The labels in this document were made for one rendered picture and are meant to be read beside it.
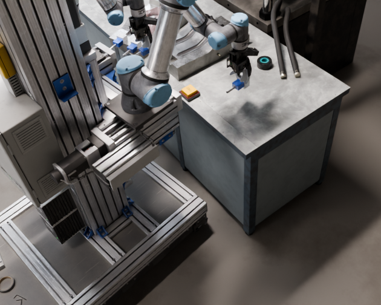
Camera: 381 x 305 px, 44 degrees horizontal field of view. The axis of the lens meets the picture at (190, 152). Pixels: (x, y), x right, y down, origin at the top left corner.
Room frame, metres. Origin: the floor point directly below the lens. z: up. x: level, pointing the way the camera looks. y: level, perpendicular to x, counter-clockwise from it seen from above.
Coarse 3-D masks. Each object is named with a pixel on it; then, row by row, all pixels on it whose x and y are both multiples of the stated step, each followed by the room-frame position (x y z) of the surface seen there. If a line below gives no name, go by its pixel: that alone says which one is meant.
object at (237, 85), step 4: (240, 76) 1.75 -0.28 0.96; (236, 80) 1.74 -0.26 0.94; (232, 84) 1.73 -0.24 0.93; (236, 84) 1.71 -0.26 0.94; (240, 84) 1.71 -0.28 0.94; (244, 84) 1.72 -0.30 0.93; (248, 84) 1.73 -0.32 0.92; (232, 88) 1.70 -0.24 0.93; (236, 88) 1.70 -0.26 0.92; (240, 88) 1.70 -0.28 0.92; (244, 88) 1.72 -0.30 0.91; (228, 92) 1.68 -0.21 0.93
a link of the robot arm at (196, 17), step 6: (192, 6) 1.70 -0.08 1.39; (198, 6) 1.75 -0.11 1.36; (186, 12) 1.70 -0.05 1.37; (192, 12) 1.70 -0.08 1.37; (198, 12) 1.72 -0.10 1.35; (186, 18) 1.72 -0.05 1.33; (192, 18) 1.71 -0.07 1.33; (198, 18) 1.72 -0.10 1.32; (204, 18) 1.74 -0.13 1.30; (192, 24) 1.73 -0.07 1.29; (198, 24) 1.72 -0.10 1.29; (204, 24) 1.74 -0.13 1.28; (198, 30) 1.74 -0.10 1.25; (204, 30) 1.72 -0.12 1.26; (204, 36) 1.73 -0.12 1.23
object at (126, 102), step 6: (126, 96) 1.52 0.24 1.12; (132, 96) 1.50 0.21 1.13; (120, 102) 1.55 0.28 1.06; (126, 102) 1.51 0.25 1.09; (132, 102) 1.50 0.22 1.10; (138, 102) 1.50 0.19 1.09; (126, 108) 1.50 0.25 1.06; (132, 108) 1.50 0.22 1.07; (138, 108) 1.49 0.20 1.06; (144, 108) 1.49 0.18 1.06; (150, 108) 1.51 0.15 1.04
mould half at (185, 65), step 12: (180, 36) 2.24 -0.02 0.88; (192, 36) 2.21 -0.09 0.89; (180, 48) 2.12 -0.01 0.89; (204, 48) 2.10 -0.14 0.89; (228, 48) 2.13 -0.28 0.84; (180, 60) 2.02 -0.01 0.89; (192, 60) 2.01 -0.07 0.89; (204, 60) 2.05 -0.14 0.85; (216, 60) 2.09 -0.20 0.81; (180, 72) 1.96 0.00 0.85; (192, 72) 2.00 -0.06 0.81
